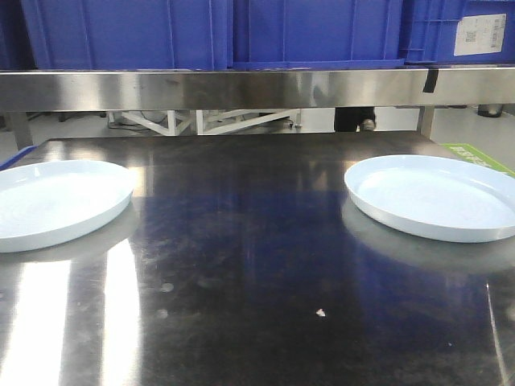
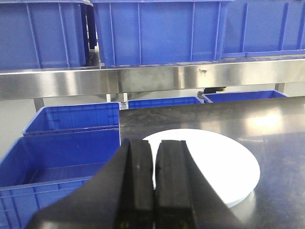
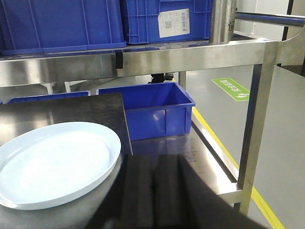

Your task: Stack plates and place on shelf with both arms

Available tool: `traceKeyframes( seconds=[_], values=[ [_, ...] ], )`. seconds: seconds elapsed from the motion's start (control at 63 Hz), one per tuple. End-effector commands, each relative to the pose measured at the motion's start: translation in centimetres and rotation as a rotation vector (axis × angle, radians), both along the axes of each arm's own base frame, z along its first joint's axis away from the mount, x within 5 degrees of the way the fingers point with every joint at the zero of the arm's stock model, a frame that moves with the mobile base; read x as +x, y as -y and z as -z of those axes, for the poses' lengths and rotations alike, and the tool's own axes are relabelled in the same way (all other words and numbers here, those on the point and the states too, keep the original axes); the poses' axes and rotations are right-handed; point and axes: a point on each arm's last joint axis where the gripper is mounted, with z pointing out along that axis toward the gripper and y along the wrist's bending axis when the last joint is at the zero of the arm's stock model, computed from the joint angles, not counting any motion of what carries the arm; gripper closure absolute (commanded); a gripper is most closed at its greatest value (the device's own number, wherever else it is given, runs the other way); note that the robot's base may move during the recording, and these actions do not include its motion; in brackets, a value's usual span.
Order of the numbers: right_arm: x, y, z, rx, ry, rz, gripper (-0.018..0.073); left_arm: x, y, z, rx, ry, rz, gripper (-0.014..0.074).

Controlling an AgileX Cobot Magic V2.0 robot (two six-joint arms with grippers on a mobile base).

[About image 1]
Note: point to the blue crate on shelf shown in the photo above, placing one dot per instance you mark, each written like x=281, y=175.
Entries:
x=130, y=35
x=316, y=34

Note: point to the blue crate middle on shelf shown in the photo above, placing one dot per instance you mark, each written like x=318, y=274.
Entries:
x=316, y=34

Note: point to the white metal frame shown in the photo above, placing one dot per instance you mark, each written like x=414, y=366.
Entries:
x=201, y=122

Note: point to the person legs in black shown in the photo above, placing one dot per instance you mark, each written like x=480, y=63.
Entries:
x=351, y=119

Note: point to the black tape strip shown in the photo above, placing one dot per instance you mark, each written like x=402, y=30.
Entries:
x=431, y=80

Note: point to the stainless steel shelf rail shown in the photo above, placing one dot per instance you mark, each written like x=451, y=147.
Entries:
x=56, y=91

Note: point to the light blue plate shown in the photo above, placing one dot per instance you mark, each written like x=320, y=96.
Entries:
x=50, y=203
x=434, y=197

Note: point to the blue crate left on shelf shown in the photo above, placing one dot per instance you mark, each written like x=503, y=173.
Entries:
x=130, y=35

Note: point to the blue crate beside table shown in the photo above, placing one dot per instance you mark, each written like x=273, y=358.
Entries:
x=9, y=162

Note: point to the blue crate right with label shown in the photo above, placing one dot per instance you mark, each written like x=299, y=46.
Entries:
x=457, y=32

